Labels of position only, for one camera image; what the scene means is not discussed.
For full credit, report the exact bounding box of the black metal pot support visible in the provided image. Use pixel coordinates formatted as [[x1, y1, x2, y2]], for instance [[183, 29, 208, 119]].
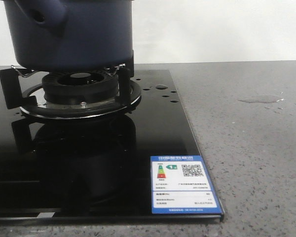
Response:
[[0, 57, 141, 120]]

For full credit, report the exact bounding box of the dark blue cooking pot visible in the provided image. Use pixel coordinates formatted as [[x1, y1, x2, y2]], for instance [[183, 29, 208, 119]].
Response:
[[3, 0, 133, 72]]

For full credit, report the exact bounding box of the blue energy label sticker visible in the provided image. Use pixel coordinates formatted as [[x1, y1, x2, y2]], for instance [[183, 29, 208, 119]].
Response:
[[150, 155, 223, 216]]

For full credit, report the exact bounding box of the black glass gas stove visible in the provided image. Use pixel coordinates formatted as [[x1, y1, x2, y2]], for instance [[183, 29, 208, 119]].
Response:
[[0, 70, 224, 225]]

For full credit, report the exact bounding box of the black round gas burner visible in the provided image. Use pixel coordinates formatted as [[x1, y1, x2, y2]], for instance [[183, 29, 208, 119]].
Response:
[[42, 70, 118, 105]]

